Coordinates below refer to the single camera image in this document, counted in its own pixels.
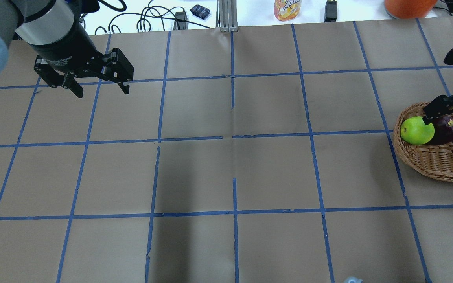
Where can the blue computer mouse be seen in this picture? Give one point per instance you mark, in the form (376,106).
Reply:
(200,11)

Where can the dark purple apple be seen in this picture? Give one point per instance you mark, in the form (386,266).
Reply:
(443,130)

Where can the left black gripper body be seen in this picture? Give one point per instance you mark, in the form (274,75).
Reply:
(62,48)

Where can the front aluminium frame post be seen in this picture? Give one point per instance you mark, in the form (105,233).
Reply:
(227,15)

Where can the black power brick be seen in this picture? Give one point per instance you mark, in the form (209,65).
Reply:
(331,11)

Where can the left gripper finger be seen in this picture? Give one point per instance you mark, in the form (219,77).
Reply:
(125,87)
(75,88)

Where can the green apple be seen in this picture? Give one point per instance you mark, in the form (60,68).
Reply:
(414,131)

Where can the small black adapter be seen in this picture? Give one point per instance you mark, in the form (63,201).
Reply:
(181,20)

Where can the yellow drink bottle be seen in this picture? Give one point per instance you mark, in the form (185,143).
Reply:
(285,10)

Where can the wicker basket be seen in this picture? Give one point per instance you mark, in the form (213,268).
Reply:
(433,161)

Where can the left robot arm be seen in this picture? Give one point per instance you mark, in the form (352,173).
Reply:
(42,22)

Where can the orange bucket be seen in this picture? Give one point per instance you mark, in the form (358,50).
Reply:
(409,8)

